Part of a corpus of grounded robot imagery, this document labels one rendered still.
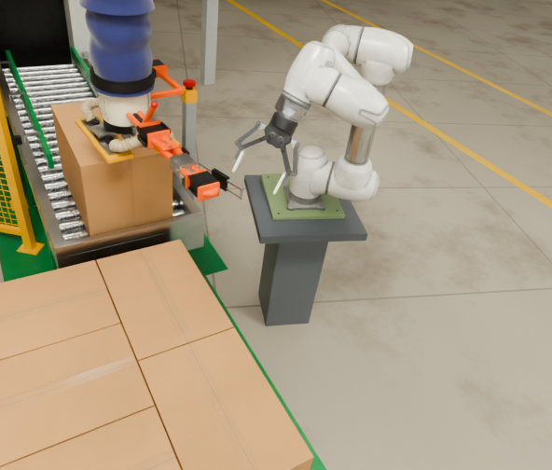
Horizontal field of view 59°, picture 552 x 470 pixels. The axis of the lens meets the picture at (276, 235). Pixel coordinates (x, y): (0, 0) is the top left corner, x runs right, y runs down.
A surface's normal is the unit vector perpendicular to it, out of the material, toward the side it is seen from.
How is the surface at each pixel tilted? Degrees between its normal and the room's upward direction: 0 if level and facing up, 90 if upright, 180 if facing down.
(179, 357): 0
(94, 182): 90
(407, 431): 0
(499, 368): 0
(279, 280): 90
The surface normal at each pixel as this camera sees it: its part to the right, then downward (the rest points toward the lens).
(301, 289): 0.18, 0.63
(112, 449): 0.12, -0.77
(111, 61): -0.10, 0.38
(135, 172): 0.50, 0.59
